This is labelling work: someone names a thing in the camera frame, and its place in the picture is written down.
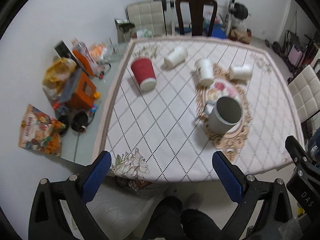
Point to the orange cardboard box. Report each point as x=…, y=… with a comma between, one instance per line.
x=81, y=92

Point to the exercise machine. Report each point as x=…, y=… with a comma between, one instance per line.
x=236, y=10

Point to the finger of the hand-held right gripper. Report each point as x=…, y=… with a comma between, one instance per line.
x=296, y=152

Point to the person's dark trouser legs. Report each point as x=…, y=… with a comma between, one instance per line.
x=180, y=220

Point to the red ribbed paper cup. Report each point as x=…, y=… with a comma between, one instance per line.
x=143, y=72

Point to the colourful snack bag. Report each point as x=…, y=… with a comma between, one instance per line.
x=37, y=132

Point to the white diamond-pattern tablecloth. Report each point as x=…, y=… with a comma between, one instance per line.
x=172, y=120

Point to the grey mug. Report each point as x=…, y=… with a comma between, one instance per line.
x=218, y=122

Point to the white upright pole stand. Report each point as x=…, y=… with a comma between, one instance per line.
x=171, y=2

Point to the beige padded chair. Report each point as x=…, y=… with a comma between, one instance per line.
x=147, y=17
x=306, y=92

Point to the black round headphones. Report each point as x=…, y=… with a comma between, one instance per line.
x=80, y=122

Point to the dark wooden chair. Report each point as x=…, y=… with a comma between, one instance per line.
x=196, y=15

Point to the white printed paper cup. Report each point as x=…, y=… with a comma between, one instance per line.
x=205, y=71

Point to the pink suitcase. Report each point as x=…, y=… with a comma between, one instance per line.
x=296, y=55

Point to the tall white paper cup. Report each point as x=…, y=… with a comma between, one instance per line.
x=176, y=56

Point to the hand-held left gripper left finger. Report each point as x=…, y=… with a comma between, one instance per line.
x=97, y=177

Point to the yellow plastic bag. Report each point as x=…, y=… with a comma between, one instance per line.
x=57, y=73

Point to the blue plastic box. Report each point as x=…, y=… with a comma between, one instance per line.
x=217, y=32

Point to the orange and white package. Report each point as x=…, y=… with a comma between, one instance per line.
x=83, y=57

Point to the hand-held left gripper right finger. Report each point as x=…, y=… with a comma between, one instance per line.
x=226, y=177

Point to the blue cloth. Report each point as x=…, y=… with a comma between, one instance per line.
x=315, y=145

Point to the black card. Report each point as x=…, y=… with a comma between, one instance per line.
x=63, y=50

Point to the small white paper cup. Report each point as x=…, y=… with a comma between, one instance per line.
x=241, y=72

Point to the silver gift bag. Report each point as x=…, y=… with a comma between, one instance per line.
x=125, y=30

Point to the brown paper bag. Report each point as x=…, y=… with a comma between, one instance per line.
x=241, y=35

